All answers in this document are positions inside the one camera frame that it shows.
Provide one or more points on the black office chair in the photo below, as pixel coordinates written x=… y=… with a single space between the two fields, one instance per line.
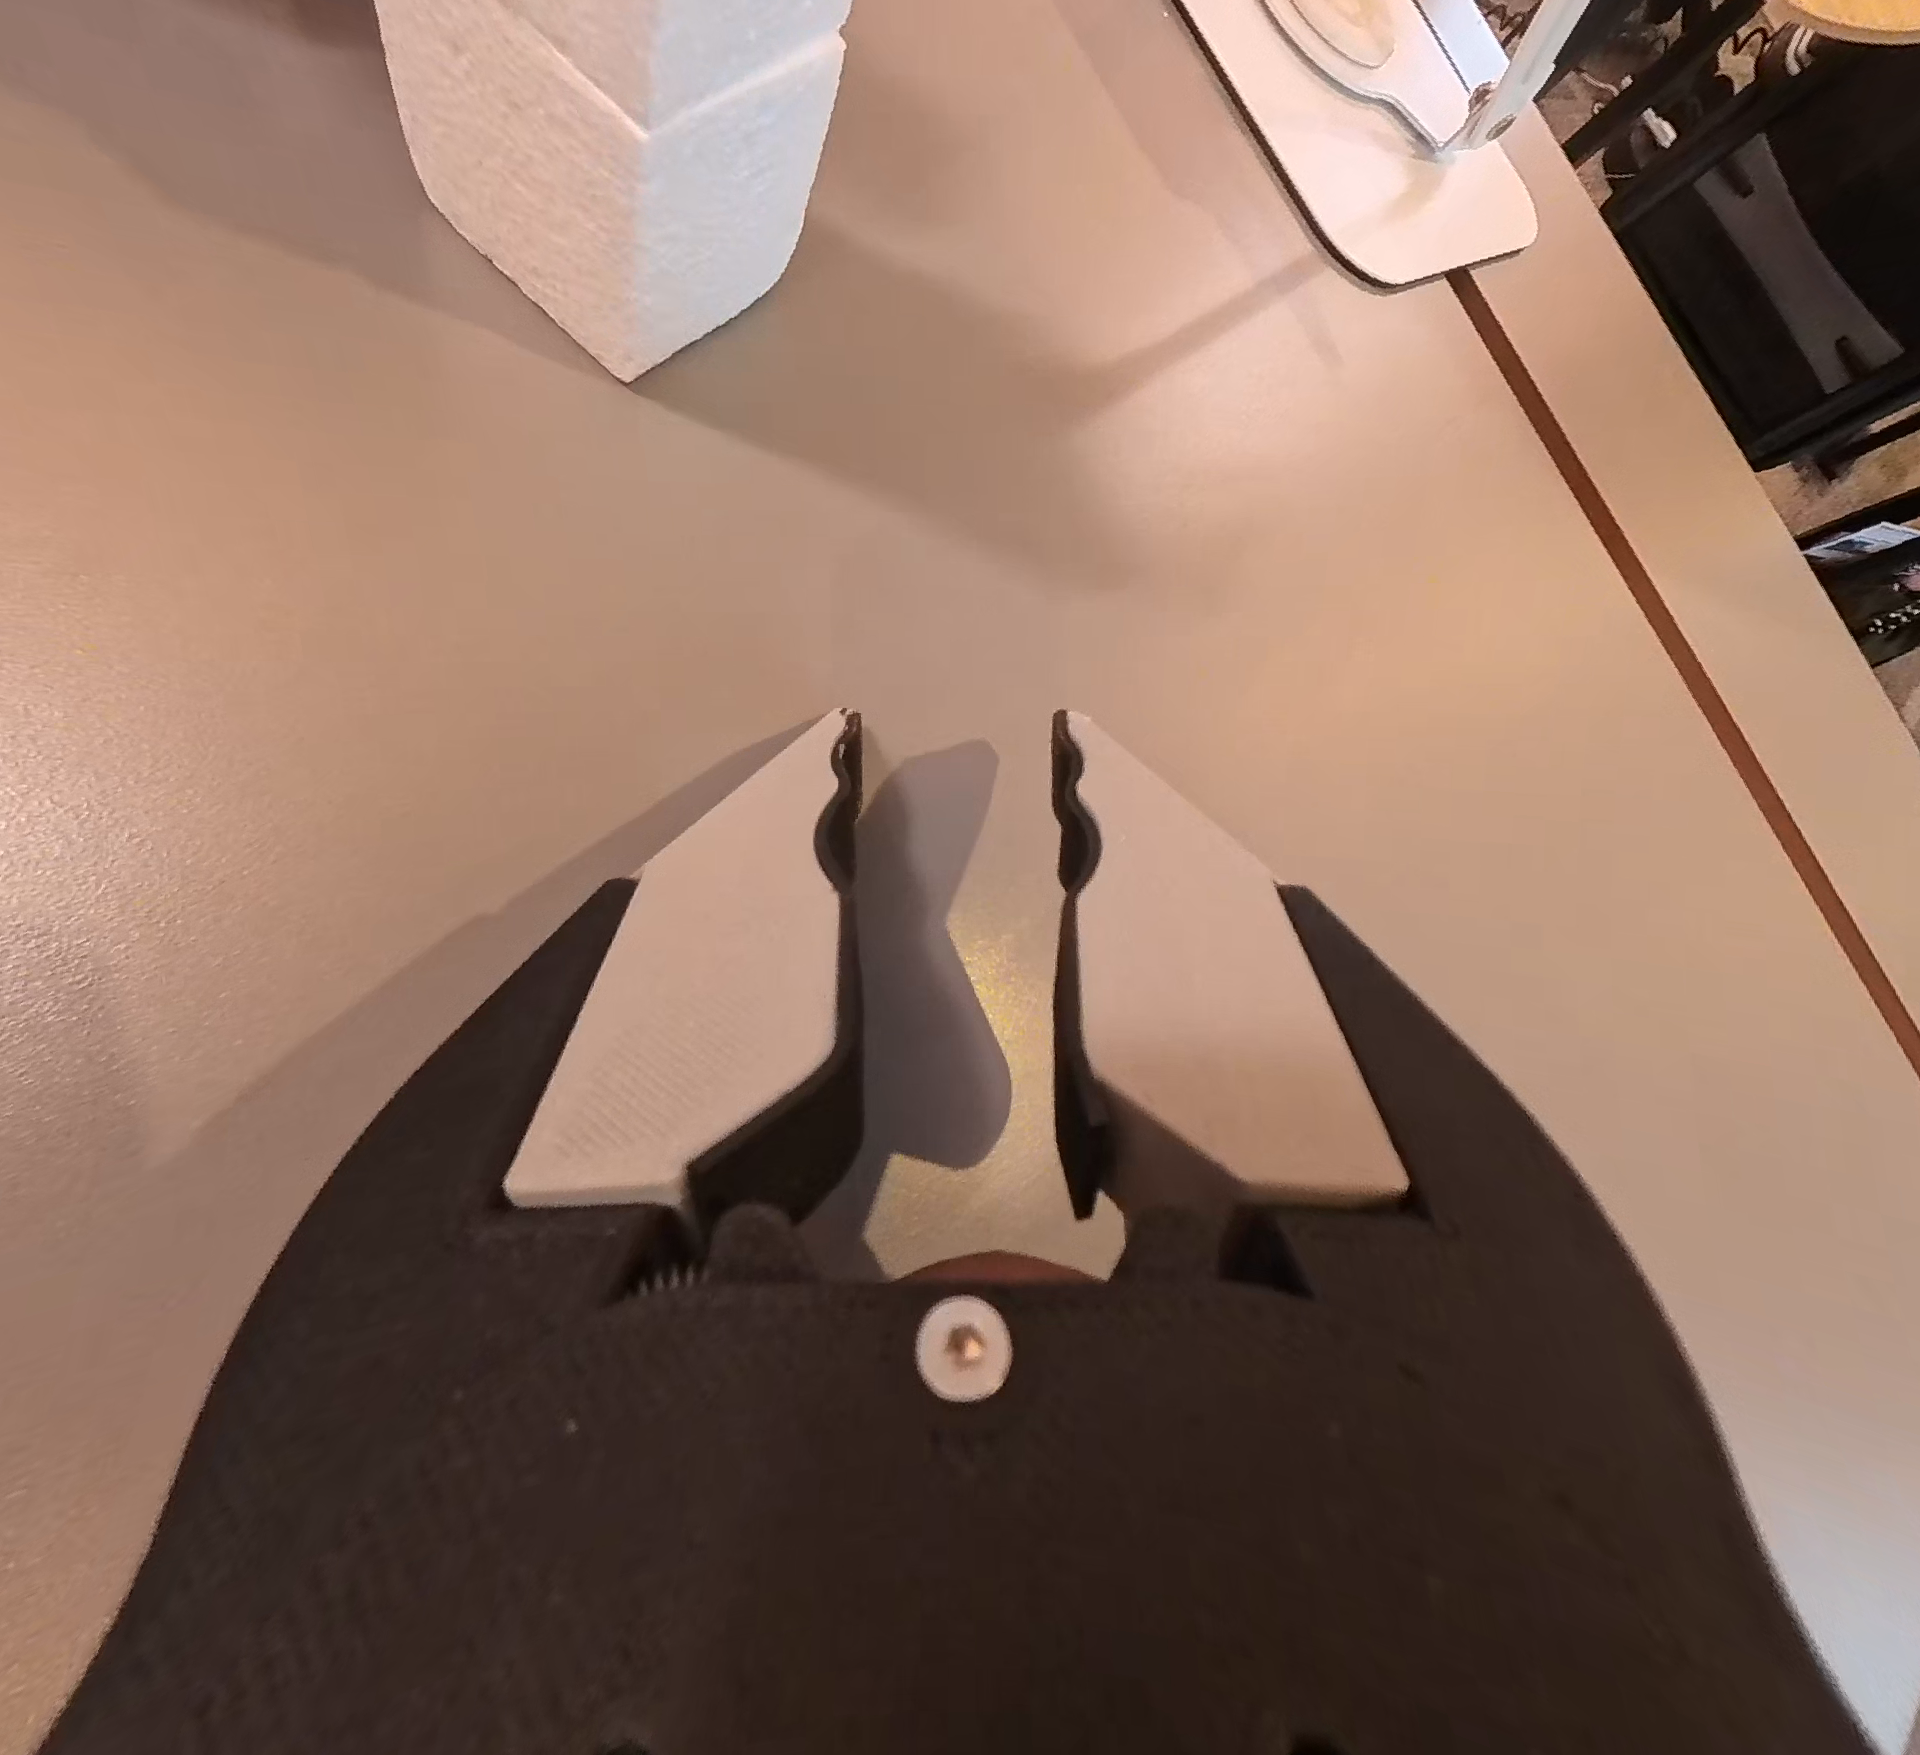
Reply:
x=1755 y=284

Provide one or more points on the black printed bag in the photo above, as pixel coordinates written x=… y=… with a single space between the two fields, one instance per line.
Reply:
x=1869 y=600

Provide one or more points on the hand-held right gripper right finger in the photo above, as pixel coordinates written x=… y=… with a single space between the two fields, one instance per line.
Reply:
x=1214 y=1036

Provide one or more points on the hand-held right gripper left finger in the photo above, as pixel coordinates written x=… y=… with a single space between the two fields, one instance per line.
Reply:
x=705 y=1019

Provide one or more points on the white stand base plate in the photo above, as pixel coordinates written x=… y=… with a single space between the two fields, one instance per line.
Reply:
x=1381 y=210

